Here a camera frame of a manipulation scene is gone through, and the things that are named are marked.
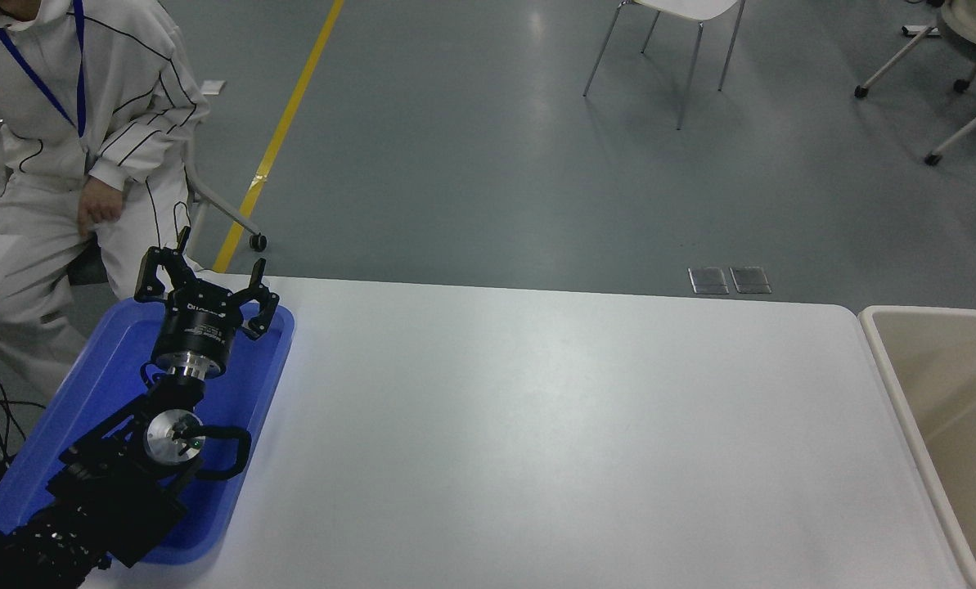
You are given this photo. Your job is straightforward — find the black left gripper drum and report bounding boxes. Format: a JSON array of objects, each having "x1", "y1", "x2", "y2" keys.
[{"x1": 151, "y1": 282, "x2": 248, "y2": 365}]

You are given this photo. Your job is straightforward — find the white metal-legged chair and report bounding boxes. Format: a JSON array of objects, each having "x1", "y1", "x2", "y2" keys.
[{"x1": 582, "y1": 0, "x2": 746, "y2": 130}]

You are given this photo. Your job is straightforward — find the white-legged rolling chair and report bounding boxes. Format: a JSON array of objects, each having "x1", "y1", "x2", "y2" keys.
[{"x1": 854, "y1": 20, "x2": 976, "y2": 166}]

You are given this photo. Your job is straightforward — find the blue plastic tray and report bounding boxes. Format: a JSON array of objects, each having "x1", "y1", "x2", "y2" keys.
[{"x1": 0, "y1": 296, "x2": 295, "y2": 565}]

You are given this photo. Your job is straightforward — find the large pale bin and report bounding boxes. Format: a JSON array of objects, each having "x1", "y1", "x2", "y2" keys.
[{"x1": 858, "y1": 305, "x2": 976, "y2": 589}]

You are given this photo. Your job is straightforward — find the person's left hand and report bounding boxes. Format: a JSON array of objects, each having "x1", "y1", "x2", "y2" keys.
[{"x1": 77, "y1": 182, "x2": 125, "y2": 241}]

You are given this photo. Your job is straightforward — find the grey office chair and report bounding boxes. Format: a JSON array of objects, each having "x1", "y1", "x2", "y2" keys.
[{"x1": 66, "y1": 123, "x2": 268, "y2": 286}]

